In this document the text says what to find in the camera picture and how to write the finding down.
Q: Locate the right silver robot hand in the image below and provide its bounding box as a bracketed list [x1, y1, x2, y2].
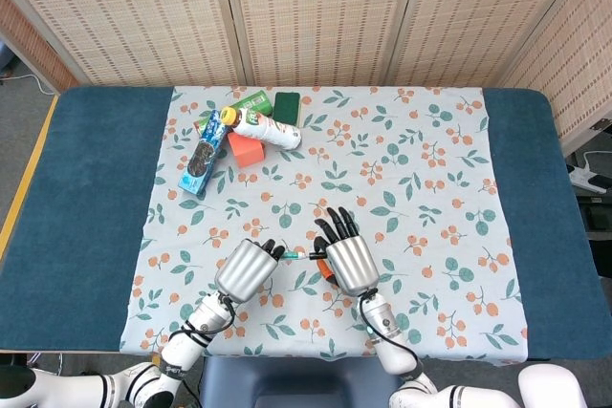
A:
[313, 206, 383, 298]

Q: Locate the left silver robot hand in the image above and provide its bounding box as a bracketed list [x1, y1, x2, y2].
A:
[213, 238, 287, 304]

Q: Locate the white bottle with yellow cap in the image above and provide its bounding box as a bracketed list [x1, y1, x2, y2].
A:
[220, 106, 303, 151]

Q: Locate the floral fruit print tablecloth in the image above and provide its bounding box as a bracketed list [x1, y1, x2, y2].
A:
[119, 85, 530, 364]

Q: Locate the orange foam cube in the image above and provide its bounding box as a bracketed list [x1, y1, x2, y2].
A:
[227, 133, 266, 169]

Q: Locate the blue cookie box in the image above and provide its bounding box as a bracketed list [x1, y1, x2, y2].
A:
[177, 109, 230, 198]

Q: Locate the blue grey robot torso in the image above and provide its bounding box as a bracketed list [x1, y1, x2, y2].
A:
[198, 356, 403, 408]

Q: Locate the green carton box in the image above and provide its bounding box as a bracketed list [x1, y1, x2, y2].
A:
[193, 95, 274, 138]

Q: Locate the green scouring sponge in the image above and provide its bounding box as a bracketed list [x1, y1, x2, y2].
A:
[273, 91, 302, 128]

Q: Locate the dark blue table cover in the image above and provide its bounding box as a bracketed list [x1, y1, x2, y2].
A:
[0, 86, 580, 362]

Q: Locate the black equipment box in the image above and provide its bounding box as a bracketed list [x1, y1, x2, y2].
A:
[576, 192, 612, 280]

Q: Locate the woven bamboo folding screen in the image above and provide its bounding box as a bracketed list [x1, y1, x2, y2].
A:
[0, 0, 612, 154]

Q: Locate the white device on floor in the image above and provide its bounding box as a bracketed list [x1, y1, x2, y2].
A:
[566, 149, 612, 197]

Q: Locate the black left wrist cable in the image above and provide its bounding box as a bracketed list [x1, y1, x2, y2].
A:
[166, 296, 238, 348]

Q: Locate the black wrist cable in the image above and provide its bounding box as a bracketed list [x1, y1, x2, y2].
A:
[166, 296, 238, 348]
[359, 289, 425, 376]

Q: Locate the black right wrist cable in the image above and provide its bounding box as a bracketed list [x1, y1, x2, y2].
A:
[359, 289, 425, 376]

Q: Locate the white floor cable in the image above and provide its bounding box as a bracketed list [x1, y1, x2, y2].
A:
[0, 72, 56, 95]

